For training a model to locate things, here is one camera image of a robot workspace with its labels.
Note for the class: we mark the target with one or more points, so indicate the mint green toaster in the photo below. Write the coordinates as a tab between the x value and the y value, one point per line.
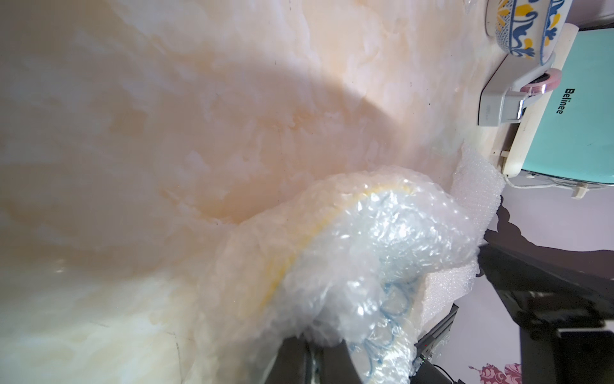
568	134

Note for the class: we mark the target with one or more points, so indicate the pink tape roll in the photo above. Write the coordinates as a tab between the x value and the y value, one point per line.
549	81

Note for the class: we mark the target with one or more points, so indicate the grey tape dispenser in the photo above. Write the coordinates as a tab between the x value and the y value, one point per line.
501	100

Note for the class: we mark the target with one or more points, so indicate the blue yellow patterned bowl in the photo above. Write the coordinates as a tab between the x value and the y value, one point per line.
527	29

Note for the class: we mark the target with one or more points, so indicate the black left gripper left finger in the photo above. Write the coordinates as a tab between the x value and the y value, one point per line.
294	364

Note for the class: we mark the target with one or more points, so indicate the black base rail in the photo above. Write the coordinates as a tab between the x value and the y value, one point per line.
426	371

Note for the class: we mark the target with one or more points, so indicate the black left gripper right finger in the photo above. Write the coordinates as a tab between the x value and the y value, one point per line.
336	366

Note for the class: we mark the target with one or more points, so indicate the bubble wrap sheet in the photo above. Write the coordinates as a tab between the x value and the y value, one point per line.
477	186
230	331

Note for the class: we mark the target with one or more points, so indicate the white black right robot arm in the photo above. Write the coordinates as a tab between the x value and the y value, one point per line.
565	317

